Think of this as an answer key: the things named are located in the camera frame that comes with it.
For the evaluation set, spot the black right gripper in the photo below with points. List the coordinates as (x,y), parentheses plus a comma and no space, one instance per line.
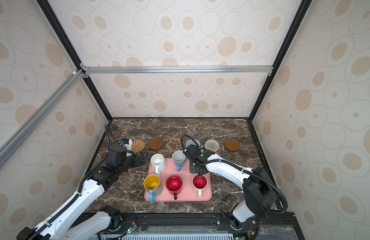
(191,170)

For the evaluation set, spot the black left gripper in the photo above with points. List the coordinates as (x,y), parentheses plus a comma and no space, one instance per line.
(138,162)

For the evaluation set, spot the light blue woven coaster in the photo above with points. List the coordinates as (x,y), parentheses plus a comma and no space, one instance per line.
(191,142)

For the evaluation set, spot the multicolour woven round coaster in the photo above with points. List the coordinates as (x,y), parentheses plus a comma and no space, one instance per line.
(212,145)

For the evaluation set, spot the blue floral mug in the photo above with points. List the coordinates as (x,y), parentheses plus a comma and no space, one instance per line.
(179,159)

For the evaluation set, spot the dark brown wooden coaster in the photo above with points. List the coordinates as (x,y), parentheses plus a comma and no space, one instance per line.
(155,143)

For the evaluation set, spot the cork paw print coaster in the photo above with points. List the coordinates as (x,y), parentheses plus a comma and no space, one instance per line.
(174,145)

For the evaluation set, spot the brown wooden round coaster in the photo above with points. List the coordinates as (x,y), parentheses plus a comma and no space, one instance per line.
(232,145)

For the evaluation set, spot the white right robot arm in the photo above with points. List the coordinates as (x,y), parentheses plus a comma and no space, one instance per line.
(261,195)

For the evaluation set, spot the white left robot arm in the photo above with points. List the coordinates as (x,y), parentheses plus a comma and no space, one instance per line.
(59,225)

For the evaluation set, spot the white mug red inside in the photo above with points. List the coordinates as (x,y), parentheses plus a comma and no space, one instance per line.
(199,184)

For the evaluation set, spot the yellow inside blue mug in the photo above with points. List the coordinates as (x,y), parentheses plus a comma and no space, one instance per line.
(153,187)

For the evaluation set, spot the aluminium crossbar back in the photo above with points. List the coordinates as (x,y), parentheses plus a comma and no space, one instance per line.
(178,70)

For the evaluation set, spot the aluminium crossbar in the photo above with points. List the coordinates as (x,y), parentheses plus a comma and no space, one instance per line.
(18,138)
(178,70)

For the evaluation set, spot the aluminium crossbar left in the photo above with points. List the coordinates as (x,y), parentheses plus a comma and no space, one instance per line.
(18,138)

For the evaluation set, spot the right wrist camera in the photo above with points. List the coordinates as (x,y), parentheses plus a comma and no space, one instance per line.
(192,152)

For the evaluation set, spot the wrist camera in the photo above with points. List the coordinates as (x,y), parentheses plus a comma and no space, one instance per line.
(192,152)
(119,153)

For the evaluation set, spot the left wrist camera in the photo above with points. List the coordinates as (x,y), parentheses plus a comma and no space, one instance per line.
(119,153)

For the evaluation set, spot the red mug black handle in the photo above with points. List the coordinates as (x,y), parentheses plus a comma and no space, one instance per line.
(174,185)

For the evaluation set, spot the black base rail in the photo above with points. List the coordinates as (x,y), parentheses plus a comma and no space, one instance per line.
(212,226)

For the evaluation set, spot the black corner frame post left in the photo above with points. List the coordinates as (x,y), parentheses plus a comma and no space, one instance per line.
(50,15)

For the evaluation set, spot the black corner frame post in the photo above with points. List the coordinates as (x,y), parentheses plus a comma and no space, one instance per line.
(50,15)
(294,27)

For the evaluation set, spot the black corner frame post right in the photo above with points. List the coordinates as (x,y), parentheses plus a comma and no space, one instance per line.
(294,27)

